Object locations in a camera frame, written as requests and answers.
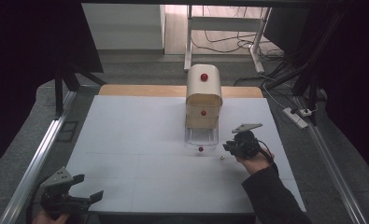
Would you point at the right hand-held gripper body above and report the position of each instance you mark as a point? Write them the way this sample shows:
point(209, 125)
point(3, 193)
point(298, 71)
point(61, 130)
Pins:
point(247, 144)

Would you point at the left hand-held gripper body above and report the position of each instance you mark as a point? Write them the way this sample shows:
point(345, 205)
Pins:
point(56, 199)

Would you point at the clear drawer with red knob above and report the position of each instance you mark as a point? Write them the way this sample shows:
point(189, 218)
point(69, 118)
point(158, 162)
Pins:
point(201, 149)

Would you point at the cream mini drawer cabinet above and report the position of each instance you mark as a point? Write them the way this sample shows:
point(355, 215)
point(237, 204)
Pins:
point(204, 87)

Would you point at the person's right hand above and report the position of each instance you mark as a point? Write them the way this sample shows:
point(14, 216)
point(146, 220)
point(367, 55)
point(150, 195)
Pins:
point(257, 163)

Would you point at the person's left hand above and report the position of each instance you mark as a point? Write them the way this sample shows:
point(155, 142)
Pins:
point(46, 220)

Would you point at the wooden drawer with red knob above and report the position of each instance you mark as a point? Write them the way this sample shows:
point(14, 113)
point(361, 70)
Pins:
point(194, 113)

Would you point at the white power strip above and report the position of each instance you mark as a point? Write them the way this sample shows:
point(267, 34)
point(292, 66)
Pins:
point(294, 117)

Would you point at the white plug adapter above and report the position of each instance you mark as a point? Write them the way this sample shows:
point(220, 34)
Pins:
point(305, 112)

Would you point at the black metal stand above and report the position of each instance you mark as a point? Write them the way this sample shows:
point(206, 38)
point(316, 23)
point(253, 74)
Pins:
point(59, 93)
point(311, 84)

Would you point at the black curtain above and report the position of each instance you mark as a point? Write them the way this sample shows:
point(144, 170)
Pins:
point(353, 77)
point(23, 62)

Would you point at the white cabinet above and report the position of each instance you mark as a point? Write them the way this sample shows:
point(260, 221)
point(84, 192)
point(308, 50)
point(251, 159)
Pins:
point(123, 28)

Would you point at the aluminium rail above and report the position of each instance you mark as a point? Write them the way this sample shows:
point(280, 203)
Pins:
point(32, 169)
point(331, 165)

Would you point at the white desk frame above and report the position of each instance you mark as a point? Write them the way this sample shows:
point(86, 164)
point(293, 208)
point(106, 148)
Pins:
point(224, 23)

